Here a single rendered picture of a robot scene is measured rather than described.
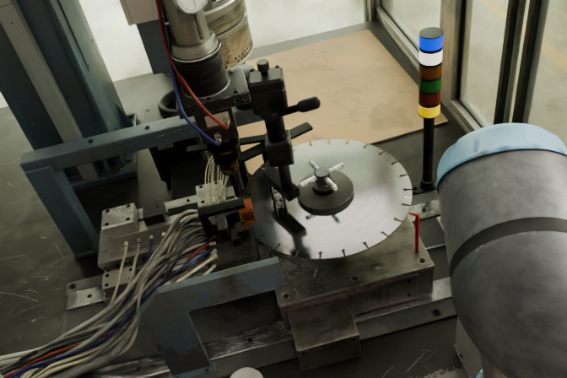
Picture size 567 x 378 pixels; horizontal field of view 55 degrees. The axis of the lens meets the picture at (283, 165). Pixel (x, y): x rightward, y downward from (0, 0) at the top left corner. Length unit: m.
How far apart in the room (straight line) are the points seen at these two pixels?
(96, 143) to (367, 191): 0.56
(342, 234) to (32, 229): 0.87
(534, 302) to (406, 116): 1.21
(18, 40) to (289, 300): 0.83
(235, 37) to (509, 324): 1.30
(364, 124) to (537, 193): 1.14
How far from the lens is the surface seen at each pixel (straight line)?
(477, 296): 0.41
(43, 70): 1.42
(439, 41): 1.12
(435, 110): 1.20
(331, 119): 1.59
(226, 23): 1.56
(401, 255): 1.09
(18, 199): 1.69
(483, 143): 0.49
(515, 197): 0.44
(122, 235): 1.26
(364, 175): 1.10
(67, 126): 1.49
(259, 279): 0.93
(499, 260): 0.41
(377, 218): 1.02
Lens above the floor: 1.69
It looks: 40 degrees down
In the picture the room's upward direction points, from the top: 11 degrees counter-clockwise
